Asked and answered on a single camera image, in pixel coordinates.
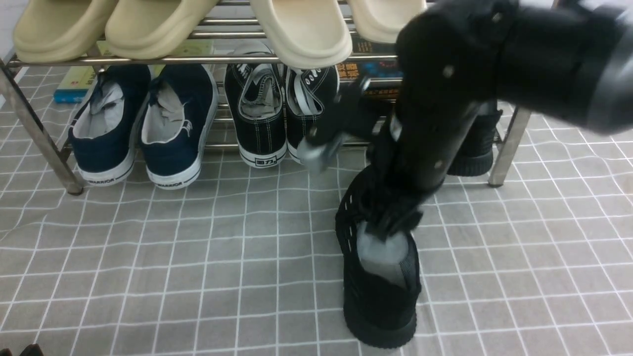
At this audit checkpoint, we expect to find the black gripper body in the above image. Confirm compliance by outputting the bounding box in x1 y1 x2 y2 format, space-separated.
359 114 436 242

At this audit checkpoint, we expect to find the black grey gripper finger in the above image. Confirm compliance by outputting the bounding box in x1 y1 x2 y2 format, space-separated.
298 77 391 173

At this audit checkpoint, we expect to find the black knit sneaker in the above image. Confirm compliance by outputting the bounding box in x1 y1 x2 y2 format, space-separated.
448 100 502 177
335 166 421 349

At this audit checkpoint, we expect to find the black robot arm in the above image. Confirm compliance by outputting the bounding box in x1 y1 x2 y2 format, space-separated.
298 0 632 243

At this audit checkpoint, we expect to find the stainless steel shoe rack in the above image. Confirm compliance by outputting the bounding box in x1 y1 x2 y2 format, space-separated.
1 16 532 196

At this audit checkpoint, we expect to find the black book orange text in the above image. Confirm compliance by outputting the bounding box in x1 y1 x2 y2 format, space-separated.
337 34 402 100

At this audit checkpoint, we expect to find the black canvas sneaker right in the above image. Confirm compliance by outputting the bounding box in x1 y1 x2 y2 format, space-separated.
284 66 340 164

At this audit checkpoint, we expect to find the black canvas sneaker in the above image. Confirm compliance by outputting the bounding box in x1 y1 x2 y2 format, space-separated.
284 66 340 164
224 63 287 169

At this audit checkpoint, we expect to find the cream slipper centre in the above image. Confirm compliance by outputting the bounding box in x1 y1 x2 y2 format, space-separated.
250 0 353 69

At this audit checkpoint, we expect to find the cream slipper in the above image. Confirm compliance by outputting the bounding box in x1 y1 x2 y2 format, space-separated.
347 0 427 44
250 0 353 69

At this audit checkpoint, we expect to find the cream slipper right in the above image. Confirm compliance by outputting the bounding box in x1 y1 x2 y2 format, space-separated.
347 0 427 44

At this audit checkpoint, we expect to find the black canvas sneaker left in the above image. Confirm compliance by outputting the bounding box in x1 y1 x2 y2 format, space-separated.
224 63 287 169

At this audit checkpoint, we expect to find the navy canvas shoe right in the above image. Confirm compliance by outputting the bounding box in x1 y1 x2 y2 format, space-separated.
139 64 219 190

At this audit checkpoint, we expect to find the navy canvas shoe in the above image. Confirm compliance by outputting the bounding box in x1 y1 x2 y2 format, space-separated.
139 64 219 190
68 64 152 186

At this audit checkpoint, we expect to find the grey checked floor cloth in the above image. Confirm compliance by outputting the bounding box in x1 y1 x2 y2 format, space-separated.
0 37 633 356

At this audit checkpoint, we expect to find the tan slipper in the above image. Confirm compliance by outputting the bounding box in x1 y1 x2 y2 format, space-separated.
105 0 218 59
13 0 118 63

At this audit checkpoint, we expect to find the navy canvas shoe left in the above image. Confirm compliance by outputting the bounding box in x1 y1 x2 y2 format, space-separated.
68 64 152 186

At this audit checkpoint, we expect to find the green yellow book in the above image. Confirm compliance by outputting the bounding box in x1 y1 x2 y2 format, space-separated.
53 39 214 104

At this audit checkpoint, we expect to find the tan slipper far left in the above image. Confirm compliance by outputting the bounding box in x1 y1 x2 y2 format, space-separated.
13 0 118 63

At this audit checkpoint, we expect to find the dark object bottom left corner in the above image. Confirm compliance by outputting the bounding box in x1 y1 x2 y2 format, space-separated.
0 343 44 356

